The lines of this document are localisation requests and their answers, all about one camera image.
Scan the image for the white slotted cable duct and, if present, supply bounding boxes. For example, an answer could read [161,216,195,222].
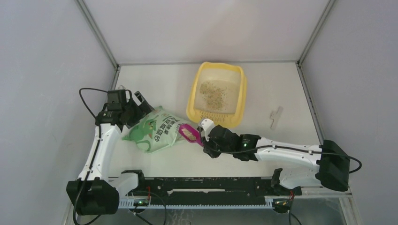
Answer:
[118,199,274,209]

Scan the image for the scattered clean litter grains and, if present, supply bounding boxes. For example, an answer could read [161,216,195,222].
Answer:
[199,82,227,111]

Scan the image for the green cat litter bag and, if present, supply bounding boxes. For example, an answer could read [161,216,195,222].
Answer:
[122,106,193,153]

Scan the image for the pink plastic litter scoop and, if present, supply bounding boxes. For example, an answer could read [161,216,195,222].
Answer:
[178,124,203,147]

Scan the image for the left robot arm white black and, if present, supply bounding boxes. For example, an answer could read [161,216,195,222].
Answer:
[66,89,154,217]

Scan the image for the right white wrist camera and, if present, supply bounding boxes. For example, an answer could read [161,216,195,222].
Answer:
[198,118,216,141]

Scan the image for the right black camera cable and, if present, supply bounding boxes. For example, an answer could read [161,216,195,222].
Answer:
[199,130,363,225]

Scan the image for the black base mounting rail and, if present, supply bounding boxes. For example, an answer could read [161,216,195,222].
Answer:
[128,177,302,205]

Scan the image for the black camera cable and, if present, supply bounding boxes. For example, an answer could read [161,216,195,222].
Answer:
[72,88,109,225]
[199,130,363,225]

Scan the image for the yellow plastic litter box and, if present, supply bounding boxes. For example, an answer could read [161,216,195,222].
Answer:
[186,62,247,128]

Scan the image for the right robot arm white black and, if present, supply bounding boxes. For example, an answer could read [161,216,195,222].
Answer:
[198,120,353,195]

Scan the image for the left black camera cable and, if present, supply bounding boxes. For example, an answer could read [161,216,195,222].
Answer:
[72,88,109,225]

